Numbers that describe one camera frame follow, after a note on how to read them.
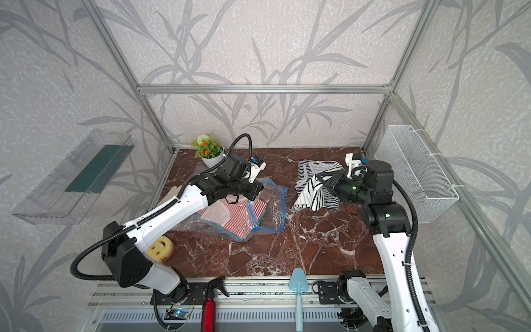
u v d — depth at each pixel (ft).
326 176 2.05
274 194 2.99
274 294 2.47
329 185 1.81
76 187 2.14
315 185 2.06
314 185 2.22
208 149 3.24
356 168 1.87
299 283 2.43
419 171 2.07
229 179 1.93
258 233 2.89
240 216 2.99
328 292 2.42
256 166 2.25
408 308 1.20
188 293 2.36
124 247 1.32
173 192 3.34
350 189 1.76
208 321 2.17
